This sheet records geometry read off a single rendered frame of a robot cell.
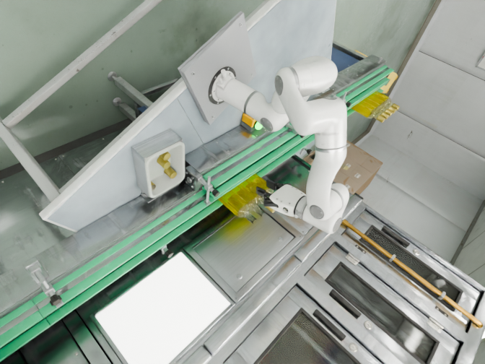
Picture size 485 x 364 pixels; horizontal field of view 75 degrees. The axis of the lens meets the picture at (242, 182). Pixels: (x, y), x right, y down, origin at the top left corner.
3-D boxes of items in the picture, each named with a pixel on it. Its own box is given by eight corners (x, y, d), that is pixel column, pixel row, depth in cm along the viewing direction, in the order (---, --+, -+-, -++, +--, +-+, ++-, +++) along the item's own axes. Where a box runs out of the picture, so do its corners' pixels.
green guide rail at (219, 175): (202, 177, 137) (215, 188, 133) (202, 175, 136) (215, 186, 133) (384, 66, 233) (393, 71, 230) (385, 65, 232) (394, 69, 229)
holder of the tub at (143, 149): (138, 194, 134) (150, 206, 131) (130, 146, 114) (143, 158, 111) (172, 175, 144) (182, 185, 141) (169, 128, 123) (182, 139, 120)
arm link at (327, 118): (319, 131, 99) (276, 142, 95) (316, 60, 91) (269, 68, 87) (353, 144, 85) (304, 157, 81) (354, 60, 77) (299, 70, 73)
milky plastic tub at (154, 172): (138, 188, 130) (150, 200, 127) (130, 146, 114) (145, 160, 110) (172, 168, 140) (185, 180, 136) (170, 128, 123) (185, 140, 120)
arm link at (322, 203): (325, 138, 93) (326, 201, 102) (299, 152, 85) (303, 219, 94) (352, 141, 88) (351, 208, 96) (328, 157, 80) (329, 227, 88)
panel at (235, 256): (90, 318, 119) (143, 395, 106) (89, 315, 117) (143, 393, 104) (252, 198, 169) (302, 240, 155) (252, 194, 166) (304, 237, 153)
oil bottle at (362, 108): (343, 105, 220) (379, 126, 209) (346, 97, 216) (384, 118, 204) (348, 102, 223) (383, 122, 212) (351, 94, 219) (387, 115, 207)
